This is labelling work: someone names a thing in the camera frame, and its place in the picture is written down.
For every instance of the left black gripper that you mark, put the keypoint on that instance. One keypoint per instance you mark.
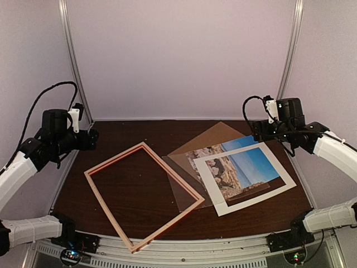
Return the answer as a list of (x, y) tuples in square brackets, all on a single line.
[(83, 144)]

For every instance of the right aluminium corner post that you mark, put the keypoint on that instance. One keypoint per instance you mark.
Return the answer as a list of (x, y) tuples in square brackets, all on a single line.
[(292, 47)]

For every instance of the clear acrylic sheet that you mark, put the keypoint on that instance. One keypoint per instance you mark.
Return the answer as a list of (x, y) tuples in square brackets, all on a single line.
[(186, 191)]

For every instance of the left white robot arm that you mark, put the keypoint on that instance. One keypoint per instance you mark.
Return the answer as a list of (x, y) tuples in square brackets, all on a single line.
[(58, 136)]

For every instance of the wooden picture frame red edge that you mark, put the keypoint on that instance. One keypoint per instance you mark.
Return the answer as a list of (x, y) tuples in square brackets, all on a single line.
[(133, 248)]

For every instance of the aluminium front rail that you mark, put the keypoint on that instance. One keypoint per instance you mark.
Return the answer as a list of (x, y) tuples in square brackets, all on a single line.
[(250, 251)]

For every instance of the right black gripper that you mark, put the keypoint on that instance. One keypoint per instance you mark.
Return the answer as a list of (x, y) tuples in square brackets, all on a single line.
[(266, 135)]

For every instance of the landscape photo print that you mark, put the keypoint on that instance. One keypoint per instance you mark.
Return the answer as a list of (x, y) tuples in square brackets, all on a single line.
[(236, 173)]

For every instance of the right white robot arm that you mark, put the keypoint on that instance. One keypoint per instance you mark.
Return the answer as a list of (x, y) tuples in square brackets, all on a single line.
[(286, 124)]

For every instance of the brown backing board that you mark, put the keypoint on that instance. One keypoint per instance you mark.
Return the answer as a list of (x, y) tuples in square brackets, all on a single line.
[(216, 134)]

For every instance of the white mat board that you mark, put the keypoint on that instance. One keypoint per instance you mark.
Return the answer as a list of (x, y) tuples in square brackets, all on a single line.
[(220, 204)]

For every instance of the left aluminium corner post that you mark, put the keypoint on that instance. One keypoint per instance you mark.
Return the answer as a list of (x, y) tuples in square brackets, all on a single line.
[(73, 60)]

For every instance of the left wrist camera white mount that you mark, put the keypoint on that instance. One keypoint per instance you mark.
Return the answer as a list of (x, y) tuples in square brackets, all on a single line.
[(75, 114)]

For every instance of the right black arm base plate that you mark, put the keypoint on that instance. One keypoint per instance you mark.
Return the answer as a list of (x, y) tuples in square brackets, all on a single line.
[(287, 240)]

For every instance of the aluminium corner post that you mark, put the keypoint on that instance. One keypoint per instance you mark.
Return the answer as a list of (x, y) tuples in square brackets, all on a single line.
[(292, 47), (73, 60)]

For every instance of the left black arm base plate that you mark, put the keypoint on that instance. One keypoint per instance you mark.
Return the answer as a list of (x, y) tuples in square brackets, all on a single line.
[(83, 242)]

